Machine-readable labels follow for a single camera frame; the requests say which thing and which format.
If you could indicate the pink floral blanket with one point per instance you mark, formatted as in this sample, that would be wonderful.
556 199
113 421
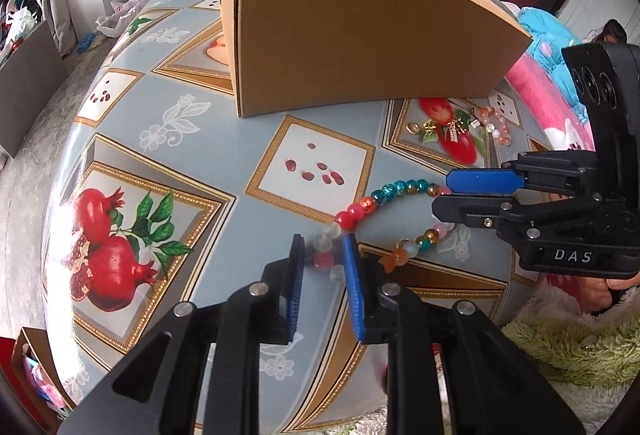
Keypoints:
540 100

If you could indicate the pile of clothes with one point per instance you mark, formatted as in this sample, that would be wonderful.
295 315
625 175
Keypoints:
15 15

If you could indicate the person's right hand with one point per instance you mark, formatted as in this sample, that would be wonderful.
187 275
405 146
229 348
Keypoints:
597 297

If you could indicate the blue quilt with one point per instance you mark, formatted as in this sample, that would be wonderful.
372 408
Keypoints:
545 40

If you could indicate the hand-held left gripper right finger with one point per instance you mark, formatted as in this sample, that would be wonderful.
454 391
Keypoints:
355 285

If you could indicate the small open cardboard box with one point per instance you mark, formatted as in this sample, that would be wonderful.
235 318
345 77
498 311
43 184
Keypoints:
35 375

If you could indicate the white plastic bag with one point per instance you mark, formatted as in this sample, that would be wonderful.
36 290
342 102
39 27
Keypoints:
122 10

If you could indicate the small gold earring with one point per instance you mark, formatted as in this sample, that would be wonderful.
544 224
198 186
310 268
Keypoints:
430 127

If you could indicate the brown cardboard box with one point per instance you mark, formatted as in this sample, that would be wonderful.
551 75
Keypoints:
375 30

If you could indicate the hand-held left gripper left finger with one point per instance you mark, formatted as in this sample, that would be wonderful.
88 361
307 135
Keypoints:
297 285

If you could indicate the grey board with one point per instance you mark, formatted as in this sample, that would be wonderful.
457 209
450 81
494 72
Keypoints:
25 90

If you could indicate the blue slipper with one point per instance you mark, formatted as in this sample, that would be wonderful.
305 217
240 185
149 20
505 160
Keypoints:
86 42

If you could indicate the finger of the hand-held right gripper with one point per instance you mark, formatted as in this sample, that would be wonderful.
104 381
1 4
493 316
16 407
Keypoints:
470 211
480 181

